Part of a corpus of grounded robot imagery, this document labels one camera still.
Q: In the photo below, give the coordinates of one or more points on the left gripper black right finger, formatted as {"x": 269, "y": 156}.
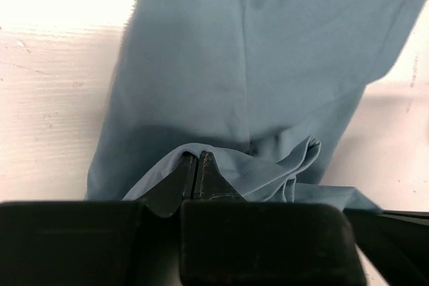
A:
{"x": 226, "y": 240}

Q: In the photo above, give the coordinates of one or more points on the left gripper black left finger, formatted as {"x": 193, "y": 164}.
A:
{"x": 91, "y": 243}

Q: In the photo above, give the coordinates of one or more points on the grey-blue t-shirt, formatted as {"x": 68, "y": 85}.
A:
{"x": 267, "y": 86}

